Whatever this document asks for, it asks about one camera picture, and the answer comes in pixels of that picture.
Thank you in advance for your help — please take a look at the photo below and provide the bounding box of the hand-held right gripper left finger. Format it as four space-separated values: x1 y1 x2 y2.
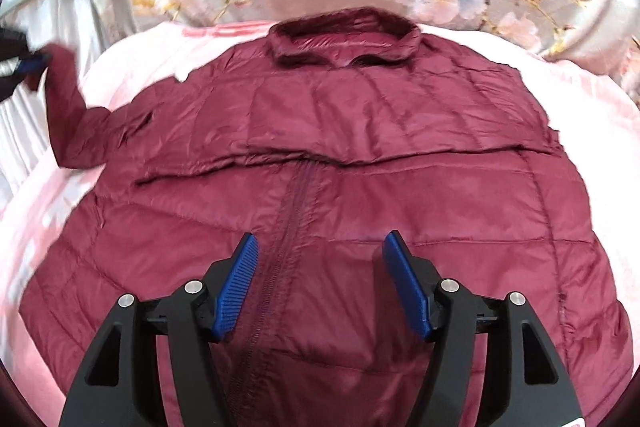
59 232 261 427

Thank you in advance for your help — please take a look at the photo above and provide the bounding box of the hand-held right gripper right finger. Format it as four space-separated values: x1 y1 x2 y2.
381 230 583 427

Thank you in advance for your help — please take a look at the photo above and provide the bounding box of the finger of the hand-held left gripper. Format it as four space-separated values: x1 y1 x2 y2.
0 24 52 102

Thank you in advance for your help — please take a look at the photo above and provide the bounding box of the maroon puffer jacket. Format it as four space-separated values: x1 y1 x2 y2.
20 7 636 427

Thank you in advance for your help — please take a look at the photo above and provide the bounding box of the white pleated cloth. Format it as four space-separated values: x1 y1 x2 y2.
0 0 121 212

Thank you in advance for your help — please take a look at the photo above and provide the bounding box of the pink fleece blanket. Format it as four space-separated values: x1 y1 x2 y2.
0 19 640 373

